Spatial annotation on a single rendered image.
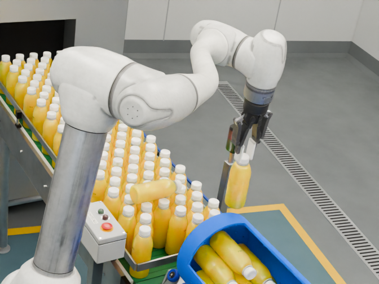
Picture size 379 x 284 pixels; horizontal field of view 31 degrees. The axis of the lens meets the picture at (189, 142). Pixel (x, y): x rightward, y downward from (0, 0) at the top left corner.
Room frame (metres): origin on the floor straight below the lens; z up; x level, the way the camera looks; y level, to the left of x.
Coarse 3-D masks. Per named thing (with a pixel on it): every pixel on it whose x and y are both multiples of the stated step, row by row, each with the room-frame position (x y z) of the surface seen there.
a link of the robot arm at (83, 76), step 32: (64, 64) 1.38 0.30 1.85; (96, 64) 1.36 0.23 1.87; (128, 64) 1.37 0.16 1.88; (64, 96) 1.36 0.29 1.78; (96, 96) 1.33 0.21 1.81; (64, 128) 1.36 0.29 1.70; (96, 128) 1.34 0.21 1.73; (64, 160) 1.33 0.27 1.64; (96, 160) 1.34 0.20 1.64; (64, 192) 1.30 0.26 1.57; (64, 224) 1.29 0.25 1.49; (64, 256) 1.27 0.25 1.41
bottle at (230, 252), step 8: (224, 232) 1.80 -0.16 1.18; (216, 240) 1.76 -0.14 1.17; (224, 240) 1.75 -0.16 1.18; (232, 240) 1.76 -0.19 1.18; (216, 248) 1.75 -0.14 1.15; (224, 248) 1.73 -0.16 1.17; (232, 248) 1.72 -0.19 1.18; (240, 248) 1.73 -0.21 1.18; (224, 256) 1.71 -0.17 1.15; (232, 256) 1.69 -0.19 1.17; (240, 256) 1.69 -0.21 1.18; (248, 256) 1.70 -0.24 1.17; (232, 264) 1.67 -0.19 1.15; (240, 264) 1.66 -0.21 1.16; (248, 264) 1.67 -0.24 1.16; (240, 272) 1.66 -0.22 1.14
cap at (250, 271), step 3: (249, 267) 1.66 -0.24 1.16; (252, 267) 1.66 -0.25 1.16; (246, 270) 1.65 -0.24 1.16; (249, 270) 1.64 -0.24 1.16; (252, 270) 1.64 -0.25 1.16; (255, 270) 1.65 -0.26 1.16; (246, 273) 1.64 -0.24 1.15; (249, 273) 1.64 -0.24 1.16; (252, 273) 1.65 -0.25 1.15; (255, 273) 1.65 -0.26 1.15; (246, 276) 1.64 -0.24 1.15; (249, 276) 1.64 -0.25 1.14; (252, 276) 1.65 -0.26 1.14; (249, 279) 1.64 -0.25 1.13
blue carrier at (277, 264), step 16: (208, 224) 1.76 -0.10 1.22; (224, 224) 1.76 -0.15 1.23; (240, 224) 1.79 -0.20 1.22; (192, 240) 1.73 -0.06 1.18; (208, 240) 1.79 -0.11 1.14; (240, 240) 1.87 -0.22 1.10; (256, 240) 1.85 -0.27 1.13; (192, 256) 1.69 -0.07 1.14; (272, 256) 1.78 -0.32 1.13; (192, 272) 1.66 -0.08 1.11; (272, 272) 1.77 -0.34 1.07; (288, 272) 1.71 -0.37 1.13
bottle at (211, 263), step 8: (200, 248) 1.76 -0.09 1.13; (208, 248) 1.76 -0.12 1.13; (200, 256) 1.73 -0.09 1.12; (208, 256) 1.72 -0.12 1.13; (216, 256) 1.72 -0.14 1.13; (200, 264) 1.72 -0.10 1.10; (208, 264) 1.70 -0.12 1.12; (216, 264) 1.69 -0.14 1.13; (224, 264) 1.69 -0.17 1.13; (208, 272) 1.68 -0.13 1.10; (216, 272) 1.66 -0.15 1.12; (224, 272) 1.66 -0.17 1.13; (232, 272) 1.67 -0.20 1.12; (216, 280) 1.65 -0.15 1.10; (224, 280) 1.64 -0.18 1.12; (232, 280) 1.64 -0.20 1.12
